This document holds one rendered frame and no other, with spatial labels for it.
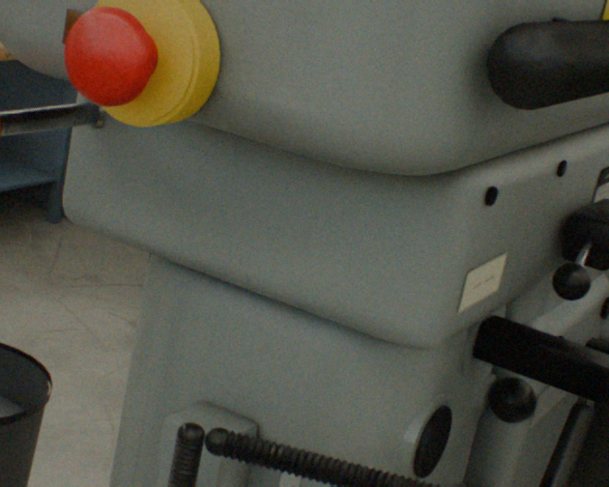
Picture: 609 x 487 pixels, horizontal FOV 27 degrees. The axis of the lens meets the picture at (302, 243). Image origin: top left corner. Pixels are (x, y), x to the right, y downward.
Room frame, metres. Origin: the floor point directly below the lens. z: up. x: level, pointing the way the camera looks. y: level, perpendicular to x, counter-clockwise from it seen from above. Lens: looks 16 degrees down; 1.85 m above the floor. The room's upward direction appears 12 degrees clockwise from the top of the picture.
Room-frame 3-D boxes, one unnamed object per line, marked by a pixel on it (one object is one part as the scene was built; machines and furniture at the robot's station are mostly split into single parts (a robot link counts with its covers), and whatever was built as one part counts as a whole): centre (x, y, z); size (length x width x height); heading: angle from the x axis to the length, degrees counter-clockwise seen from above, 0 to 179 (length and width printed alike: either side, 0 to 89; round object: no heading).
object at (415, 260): (0.78, -0.04, 1.68); 0.34 x 0.24 x 0.10; 155
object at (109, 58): (0.51, 0.09, 1.76); 0.04 x 0.03 x 0.04; 65
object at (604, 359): (0.70, -0.15, 1.60); 0.08 x 0.02 x 0.04; 65
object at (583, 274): (0.74, -0.17, 1.66); 0.12 x 0.04 x 0.04; 155
